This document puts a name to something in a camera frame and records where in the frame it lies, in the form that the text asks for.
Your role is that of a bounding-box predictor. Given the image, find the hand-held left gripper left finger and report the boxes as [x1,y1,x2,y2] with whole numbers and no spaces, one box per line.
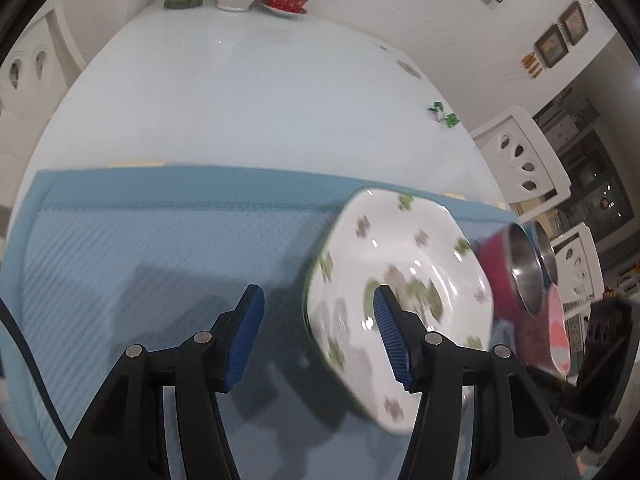
[55,284,266,480]

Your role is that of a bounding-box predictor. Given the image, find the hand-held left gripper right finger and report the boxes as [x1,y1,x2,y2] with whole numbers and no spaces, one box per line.
[372,284,586,480]

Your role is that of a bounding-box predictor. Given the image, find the white floral plate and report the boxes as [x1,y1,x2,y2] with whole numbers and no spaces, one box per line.
[301,186,496,436]

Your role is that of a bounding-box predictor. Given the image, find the blue steel-lined bowl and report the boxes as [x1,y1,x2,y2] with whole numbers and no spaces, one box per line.
[532,221,560,286]

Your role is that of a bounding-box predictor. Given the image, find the red steel-lined bowl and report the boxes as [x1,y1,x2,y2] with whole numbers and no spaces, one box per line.
[477,224,573,376]

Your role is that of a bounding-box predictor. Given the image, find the white dining chair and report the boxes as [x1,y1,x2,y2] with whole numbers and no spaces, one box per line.
[550,222,608,321]
[470,105,573,221]
[0,0,91,126]

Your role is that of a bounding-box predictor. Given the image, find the blue textured table mat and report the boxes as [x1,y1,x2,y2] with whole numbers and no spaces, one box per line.
[0,162,521,480]

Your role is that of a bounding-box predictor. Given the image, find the dark display cabinet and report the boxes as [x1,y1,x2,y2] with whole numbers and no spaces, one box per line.
[532,55,640,286]

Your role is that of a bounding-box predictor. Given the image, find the small framed picture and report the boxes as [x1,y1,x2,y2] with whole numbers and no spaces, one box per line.
[534,25,570,68]
[559,1,590,46]

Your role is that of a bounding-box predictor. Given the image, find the white saucer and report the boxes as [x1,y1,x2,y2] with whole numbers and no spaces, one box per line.
[260,0,308,19]

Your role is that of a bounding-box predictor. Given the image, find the black cable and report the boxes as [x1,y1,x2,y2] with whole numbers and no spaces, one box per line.
[0,297,71,443]

